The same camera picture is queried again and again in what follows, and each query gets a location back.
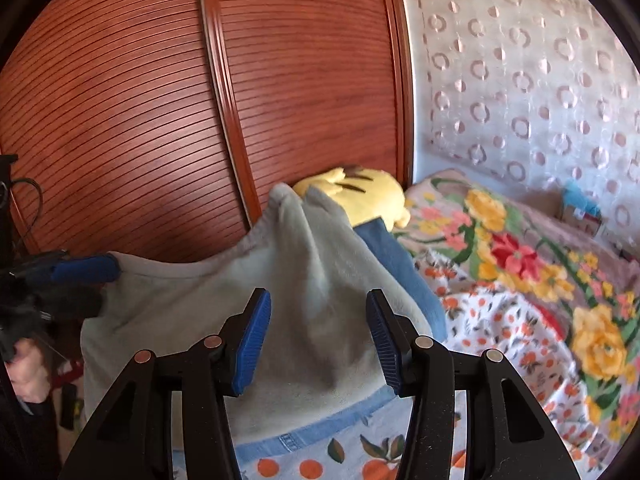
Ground person's left hand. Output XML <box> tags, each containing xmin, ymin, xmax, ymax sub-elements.
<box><xmin>10</xmin><ymin>337</ymin><xmax>57</xmax><ymax>404</ymax></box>

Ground floral fleece blanket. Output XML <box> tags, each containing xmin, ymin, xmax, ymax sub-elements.
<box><xmin>392</xmin><ymin>170</ymin><xmax>640</xmax><ymax>456</ymax></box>

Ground cardboard box with blue bag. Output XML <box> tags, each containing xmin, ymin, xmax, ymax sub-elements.
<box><xmin>557</xmin><ymin>180</ymin><xmax>606</xmax><ymax>238</ymax></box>

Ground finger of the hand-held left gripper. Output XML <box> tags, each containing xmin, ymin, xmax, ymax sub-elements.
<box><xmin>50</xmin><ymin>254</ymin><xmax>121</xmax><ymax>285</ymax></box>
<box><xmin>37</xmin><ymin>287</ymin><xmax>104</xmax><ymax>320</ymax></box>

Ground wooden slatted wardrobe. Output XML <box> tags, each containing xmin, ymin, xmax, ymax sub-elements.
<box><xmin>0</xmin><ymin>0</ymin><xmax>416</xmax><ymax>271</ymax></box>

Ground yellow plush toy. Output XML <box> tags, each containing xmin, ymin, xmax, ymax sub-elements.
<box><xmin>292</xmin><ymin>164</ymin><xmax>412</xmax><ymax>228</ymax></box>

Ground black cable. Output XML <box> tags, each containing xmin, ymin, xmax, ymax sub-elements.
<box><xmin>9</xmin><ymin>177</ymin><xmax>45</xmax><ymax>253</ymax></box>

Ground blue denim jeans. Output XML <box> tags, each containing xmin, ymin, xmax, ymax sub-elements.
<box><xmin>235</xmin><ymin>217</ymin><xmax>448</xmax><ymax>466</ymax></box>

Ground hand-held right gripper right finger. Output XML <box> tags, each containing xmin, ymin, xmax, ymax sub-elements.
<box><xmin>365</xmin><ymin>288</ymin><xmax>582</xmax><ymax>480</ymax></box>

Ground sheer circle pattern curtain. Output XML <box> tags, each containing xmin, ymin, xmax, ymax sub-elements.
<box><xmin>402</xmin><ymin>0</ymin><xmax>640</xmax><ymax>231</ymax></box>

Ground orange print bedsheet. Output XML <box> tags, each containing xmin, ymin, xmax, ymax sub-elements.
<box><xmin>172</xmin><ymin>250</ymin><xmax>601</xmax><ymax>480</ymax></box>

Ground grey pants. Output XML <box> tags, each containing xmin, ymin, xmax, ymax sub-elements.
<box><xmin>80</xmin><ymin>182</ymin><xmax>436</xmax><ymax>448</ymax></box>

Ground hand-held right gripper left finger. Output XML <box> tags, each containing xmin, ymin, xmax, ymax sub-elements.
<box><xmin>57</xmin><ymin>287</ymin><xmax>272</xmax><ymax>480</ymax></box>

